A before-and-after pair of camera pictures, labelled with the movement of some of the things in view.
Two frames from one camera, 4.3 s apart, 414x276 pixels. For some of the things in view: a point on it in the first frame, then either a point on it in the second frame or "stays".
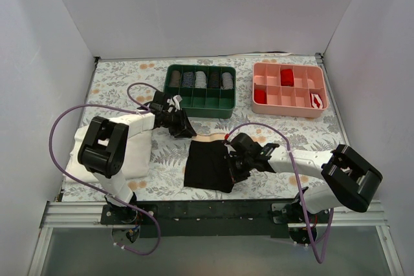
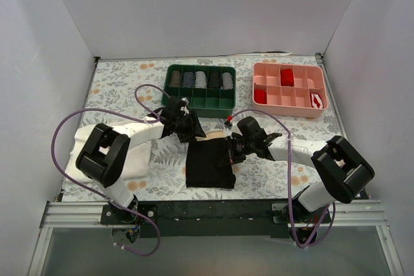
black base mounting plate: (213, 218) stays
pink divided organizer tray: (288, 90) stays
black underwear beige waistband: (207, 165) stays
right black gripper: (235, 166) -> (235, 148)
